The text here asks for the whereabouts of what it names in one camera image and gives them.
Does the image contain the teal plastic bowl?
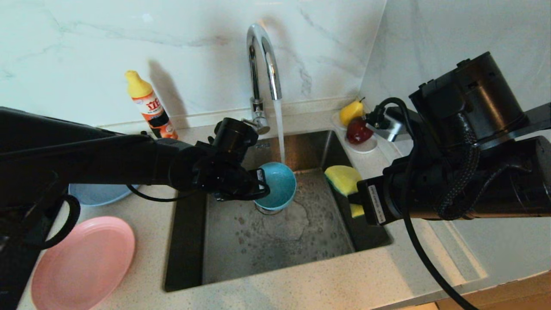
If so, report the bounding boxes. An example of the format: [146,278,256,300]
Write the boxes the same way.
[253,162,297,211]

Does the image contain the stainless steel sink basin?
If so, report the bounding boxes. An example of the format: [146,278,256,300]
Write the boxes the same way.
[164,130,393,292]

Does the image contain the yellow green sponge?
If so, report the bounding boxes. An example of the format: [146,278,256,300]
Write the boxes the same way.
[324,165,365,219]

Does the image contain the dark red apple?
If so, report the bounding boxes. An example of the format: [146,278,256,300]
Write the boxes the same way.
[346,117,375,145]

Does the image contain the yellow-capped orange dish soap bottle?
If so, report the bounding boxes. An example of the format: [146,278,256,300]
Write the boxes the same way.
[125,70,179,140]

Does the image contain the yellow pear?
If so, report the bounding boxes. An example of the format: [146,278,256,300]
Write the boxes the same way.
[339,98,365,127]

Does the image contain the wooden cabinet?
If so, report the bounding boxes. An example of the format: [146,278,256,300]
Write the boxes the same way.
[435,271,551,310]

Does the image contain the blue plastic plate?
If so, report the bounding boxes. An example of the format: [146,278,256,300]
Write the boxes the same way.
[69,184,140,206]

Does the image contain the pink plastic plate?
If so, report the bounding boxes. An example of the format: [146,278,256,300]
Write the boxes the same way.
[31,216,136,310]

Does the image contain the chrome gooseneck faucet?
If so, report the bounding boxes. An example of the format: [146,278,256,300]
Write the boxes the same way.
[241,25,283,135]

